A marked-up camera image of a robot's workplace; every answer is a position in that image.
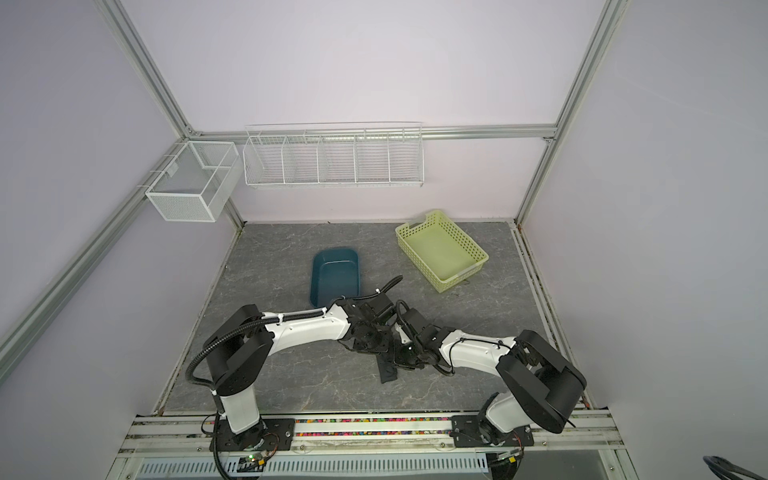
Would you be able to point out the teal plastic cutlery bin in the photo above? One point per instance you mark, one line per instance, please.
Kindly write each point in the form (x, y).
(335, 273)

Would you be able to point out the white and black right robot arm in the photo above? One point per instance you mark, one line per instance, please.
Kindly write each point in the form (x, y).
(543, 387)

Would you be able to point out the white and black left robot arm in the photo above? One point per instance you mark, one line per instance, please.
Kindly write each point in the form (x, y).
(232, 358)

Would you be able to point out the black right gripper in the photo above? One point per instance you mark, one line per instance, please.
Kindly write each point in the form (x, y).
(399, 360)

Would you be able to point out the white wire wall rack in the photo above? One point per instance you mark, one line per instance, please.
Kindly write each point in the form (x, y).
(334, 154)

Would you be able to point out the white mesh wall basket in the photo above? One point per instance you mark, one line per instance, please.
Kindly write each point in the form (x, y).
(197, 182)

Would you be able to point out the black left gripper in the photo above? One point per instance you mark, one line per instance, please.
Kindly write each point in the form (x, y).
(384, 347)

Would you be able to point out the light green perforated plastic basket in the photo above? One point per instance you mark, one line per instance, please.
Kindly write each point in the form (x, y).
(442, 251)

